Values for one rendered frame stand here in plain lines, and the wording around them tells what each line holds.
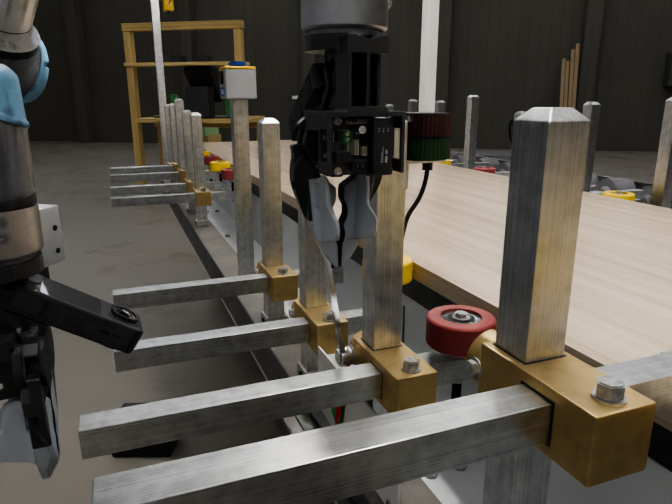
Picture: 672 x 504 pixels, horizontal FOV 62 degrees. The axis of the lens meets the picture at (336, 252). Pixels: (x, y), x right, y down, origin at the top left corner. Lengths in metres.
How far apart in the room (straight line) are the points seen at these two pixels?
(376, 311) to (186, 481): 0.37
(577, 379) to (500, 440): 0.07
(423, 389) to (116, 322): 0.32
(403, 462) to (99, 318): 0.30
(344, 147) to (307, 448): 0.26
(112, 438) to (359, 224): 0.31
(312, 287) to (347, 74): 0.48
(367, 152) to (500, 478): 0.29
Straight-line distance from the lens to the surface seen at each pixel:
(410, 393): 0.62
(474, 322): 0.67
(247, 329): 0.85
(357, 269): 1.24
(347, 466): 0.34
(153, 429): 0.59
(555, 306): 0.43
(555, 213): 0.40
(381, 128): 0.48
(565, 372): 0.43
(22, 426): 0.57
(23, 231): 0.51
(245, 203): 1.35
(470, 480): 0.90
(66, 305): 0.53
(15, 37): 1.01
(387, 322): 0.66
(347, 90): 0.47
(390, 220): 0.62
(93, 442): 0.59
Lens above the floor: 1.15
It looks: 15 degrees down
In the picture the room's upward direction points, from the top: straight up
